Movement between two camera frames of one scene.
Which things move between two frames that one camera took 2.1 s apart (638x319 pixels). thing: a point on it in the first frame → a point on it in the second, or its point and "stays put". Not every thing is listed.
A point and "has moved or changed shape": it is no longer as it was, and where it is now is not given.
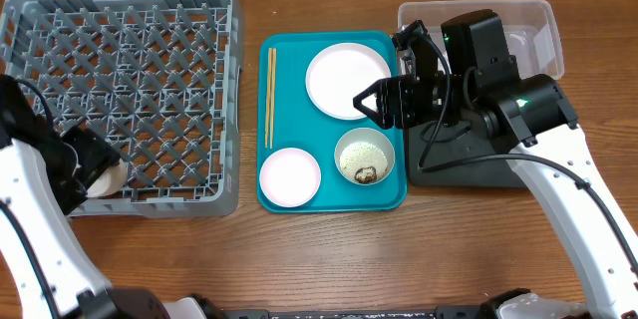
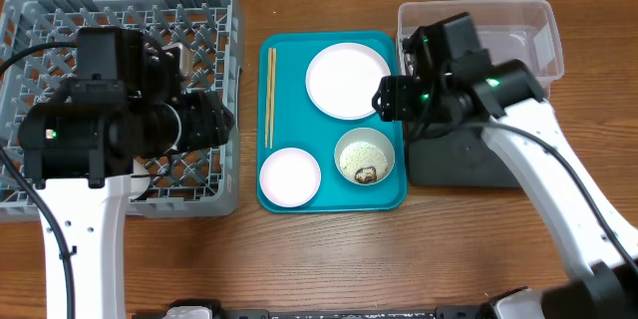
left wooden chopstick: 268,98 stays put
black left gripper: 101,156 → 208,130
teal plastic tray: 317,152 stays put
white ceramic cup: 110,181 has moved or changed shape
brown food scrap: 366,174 stays put
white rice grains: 361,154 stays put
